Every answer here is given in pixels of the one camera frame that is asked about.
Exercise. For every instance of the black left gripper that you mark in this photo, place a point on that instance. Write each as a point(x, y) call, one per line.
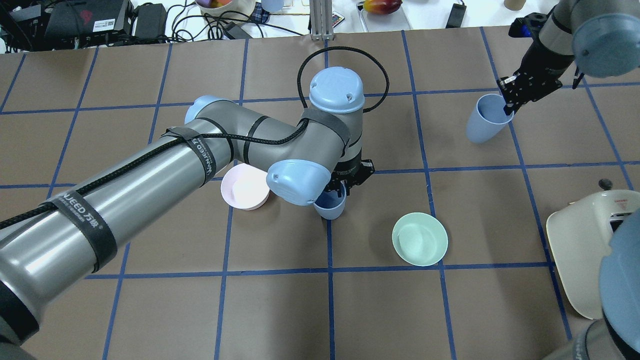
point(351, 166)

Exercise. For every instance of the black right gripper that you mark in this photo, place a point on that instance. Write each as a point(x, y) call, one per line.
point(536, 68)

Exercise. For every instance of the blue cup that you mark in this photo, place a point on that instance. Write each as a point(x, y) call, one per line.
point(331, 204)
point(487, 119)

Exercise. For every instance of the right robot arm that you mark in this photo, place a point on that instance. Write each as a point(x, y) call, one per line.
point(601, 37)

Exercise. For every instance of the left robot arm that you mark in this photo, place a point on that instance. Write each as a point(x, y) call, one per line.
point(46, 250)

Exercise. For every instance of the pink bowl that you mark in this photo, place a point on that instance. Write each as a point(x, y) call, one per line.
point(244, 187)

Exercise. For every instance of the green bowl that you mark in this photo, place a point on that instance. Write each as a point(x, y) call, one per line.
point(420, 239)

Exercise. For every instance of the cream white toaster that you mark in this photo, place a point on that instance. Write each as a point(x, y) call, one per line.
point(579, 236)

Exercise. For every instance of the red yellow mango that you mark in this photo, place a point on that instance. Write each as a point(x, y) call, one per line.
point(382, 7)

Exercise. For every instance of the small remote control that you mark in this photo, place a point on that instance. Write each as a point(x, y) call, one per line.
point(337, 19)

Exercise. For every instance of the white bowl with fruit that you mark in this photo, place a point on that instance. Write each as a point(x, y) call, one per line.
point(229, 9)

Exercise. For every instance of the black power adapter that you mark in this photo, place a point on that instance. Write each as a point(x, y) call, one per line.
point(150, 23)

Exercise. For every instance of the black electronics box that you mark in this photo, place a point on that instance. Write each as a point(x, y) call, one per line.
point(44, 25)

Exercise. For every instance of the aluminium frame post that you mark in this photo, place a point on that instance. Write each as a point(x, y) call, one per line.
point(321, 20)

